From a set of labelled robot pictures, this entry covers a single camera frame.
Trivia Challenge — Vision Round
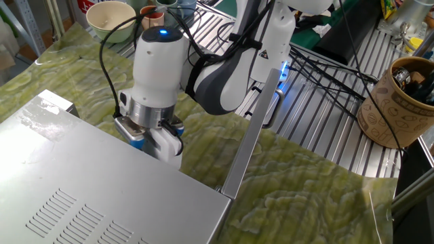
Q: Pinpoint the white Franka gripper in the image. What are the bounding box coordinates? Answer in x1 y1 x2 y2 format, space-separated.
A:
117 89 184 170

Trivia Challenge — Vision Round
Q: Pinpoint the silver microwave oven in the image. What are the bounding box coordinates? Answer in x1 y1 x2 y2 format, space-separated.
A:
0 67 286 244

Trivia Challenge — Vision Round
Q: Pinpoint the cream and green bowl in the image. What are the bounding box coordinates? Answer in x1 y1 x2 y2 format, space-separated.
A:
85 1 137 44

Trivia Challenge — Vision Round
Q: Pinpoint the green marble pattern mat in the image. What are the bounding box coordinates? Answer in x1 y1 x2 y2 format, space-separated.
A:
0 22 398 244

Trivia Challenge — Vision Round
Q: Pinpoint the orange cup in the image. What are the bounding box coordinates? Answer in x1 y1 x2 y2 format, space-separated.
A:
140 5 165 31

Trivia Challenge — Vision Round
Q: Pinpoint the green mug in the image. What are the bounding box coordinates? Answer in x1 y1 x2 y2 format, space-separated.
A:
155 0 180 28

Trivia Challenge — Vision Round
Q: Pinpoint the light blue cup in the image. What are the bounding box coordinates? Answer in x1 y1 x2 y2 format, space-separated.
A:
176 0 199 18

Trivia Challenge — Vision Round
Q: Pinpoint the red and white sign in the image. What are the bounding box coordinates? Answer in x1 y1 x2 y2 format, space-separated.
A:
77 0 99 15

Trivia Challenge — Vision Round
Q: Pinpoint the beige pipe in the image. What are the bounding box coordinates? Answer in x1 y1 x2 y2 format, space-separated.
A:
45 0 66 42

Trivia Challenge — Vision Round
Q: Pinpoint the green cloth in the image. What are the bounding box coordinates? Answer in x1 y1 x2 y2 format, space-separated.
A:
213 0 360 52

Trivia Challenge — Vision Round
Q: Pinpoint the grey metal shelf rack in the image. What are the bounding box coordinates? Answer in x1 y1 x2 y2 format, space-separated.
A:
0 0 47 58

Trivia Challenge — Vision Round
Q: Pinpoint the white paper scrap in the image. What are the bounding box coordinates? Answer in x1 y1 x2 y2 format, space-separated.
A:
311 23 332 39

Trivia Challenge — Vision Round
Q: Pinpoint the long black box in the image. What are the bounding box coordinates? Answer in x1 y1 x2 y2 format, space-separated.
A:
311 0 384 66

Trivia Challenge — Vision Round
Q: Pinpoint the brown printed cardboard tub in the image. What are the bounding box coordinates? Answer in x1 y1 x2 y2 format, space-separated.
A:
356 56 434 150

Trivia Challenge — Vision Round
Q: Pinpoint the silver tape roll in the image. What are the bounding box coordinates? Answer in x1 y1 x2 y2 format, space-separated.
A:
392 66 412 90

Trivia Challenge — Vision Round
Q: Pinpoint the yellow snack packet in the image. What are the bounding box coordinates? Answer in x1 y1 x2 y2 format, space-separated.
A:
379 0 398 20

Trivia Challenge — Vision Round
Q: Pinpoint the yellow plastic piece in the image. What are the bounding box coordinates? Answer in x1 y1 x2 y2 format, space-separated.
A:
405 36 425 54

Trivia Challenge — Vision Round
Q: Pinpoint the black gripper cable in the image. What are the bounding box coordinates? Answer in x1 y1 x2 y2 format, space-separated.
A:
159 119 185 157

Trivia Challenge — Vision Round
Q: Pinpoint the silver camera with blue end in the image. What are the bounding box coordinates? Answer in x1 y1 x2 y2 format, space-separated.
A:
114 115 186 150

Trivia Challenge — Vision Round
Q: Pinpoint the black camera cable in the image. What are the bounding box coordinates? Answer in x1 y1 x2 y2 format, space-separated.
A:
98 0 275 119

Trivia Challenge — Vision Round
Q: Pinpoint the black base cable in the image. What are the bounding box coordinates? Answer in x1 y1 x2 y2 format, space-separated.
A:
290 50 367 119
288 43 379 85

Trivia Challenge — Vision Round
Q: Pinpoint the long thin black cable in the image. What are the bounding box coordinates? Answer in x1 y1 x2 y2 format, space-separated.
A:
338 0 406 155

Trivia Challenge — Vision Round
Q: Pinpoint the aluminium frame post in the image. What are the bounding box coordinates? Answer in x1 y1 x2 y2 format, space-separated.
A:
391 165 434 221

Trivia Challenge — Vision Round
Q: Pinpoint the black handled tool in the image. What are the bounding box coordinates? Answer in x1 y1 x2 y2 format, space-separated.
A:
403 70 434 105

